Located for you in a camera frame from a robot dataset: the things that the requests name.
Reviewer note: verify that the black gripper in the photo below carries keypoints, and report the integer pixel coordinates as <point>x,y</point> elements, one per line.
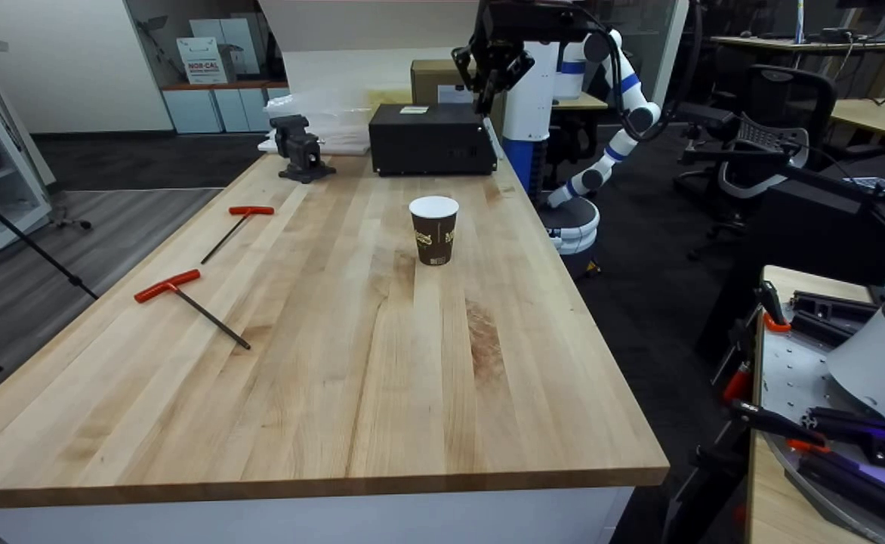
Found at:
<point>516,21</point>

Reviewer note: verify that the brown paper cup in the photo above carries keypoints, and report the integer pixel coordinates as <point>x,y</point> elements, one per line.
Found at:
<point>432,242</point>

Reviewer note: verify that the cardboard box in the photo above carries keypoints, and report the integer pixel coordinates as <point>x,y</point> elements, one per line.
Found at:
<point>429,80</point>

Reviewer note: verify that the black control box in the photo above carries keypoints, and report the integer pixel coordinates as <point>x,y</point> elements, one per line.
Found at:
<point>429,147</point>

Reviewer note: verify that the white partition panel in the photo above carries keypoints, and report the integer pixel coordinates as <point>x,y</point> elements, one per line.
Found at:
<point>359,25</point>

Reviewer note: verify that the black bench vise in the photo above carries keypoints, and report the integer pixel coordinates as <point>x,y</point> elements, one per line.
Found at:
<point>300,152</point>

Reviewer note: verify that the white paper sign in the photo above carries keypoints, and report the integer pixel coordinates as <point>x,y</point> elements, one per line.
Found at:
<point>246,46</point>
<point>202,61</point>

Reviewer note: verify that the pale blue low cabinet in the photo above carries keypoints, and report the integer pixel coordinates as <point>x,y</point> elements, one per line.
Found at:
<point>219,110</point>

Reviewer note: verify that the black white office chair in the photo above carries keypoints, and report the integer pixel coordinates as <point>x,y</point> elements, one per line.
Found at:
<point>793,100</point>

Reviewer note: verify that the wooden office desk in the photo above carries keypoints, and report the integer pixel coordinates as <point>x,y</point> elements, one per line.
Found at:
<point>812,44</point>
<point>882,117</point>

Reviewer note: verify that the black covered desk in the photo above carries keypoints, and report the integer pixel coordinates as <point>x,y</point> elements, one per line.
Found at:
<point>822,231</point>

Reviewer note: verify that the red black clamp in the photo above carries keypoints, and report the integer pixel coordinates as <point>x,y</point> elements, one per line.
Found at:
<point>736,381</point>

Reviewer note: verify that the grey metal plate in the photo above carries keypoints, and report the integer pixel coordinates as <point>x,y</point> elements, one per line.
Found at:
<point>793,371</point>

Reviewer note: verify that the black stand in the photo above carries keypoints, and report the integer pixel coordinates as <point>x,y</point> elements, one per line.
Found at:
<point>702,484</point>

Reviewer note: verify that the white curved plastic cover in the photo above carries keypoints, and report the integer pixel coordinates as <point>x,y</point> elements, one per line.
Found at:
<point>882,351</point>

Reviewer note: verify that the long black tool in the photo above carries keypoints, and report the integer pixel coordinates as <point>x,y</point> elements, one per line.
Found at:
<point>843,423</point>

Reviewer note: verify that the wooden side table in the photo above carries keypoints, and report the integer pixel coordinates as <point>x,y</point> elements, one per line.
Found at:
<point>763,501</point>

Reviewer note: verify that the black camera tripod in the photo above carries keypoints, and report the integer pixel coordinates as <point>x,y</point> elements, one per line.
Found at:
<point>38,247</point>

